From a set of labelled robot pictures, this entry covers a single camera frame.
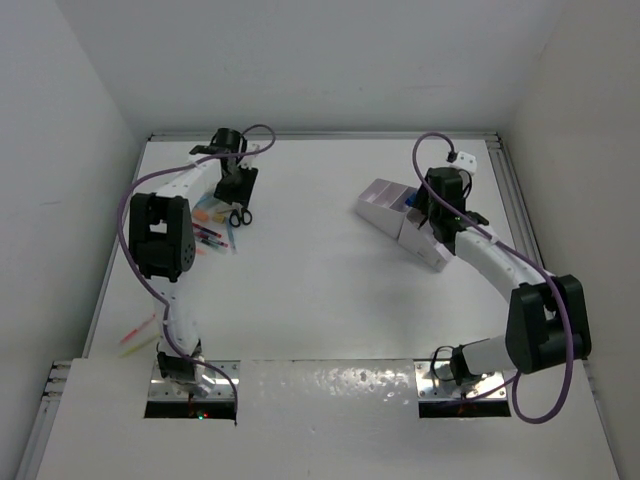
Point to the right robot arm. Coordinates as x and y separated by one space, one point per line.
546 312

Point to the pink thin highlighter pen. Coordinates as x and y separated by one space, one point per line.
138 329

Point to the magenta gel pen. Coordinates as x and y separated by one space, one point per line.
212 243

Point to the light blue pen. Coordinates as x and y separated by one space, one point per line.
230 236

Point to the white divided organizer left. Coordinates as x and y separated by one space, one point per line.
384 204

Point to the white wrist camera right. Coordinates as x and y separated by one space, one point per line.
462 161

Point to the large black-handled scissors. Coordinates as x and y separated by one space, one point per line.
240 217

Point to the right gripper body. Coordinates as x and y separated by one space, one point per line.
429 209

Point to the orange highlighter clear body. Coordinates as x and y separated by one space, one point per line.
200 216

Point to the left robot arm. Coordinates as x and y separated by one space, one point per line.
158 236

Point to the red gel pen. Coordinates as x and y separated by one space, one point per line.
206 231

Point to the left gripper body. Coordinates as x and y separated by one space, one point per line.
237 188

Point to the blue highlighter clear body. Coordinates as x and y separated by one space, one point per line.
207 204

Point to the clear spray bottle blue cap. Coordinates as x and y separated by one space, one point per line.
410 200

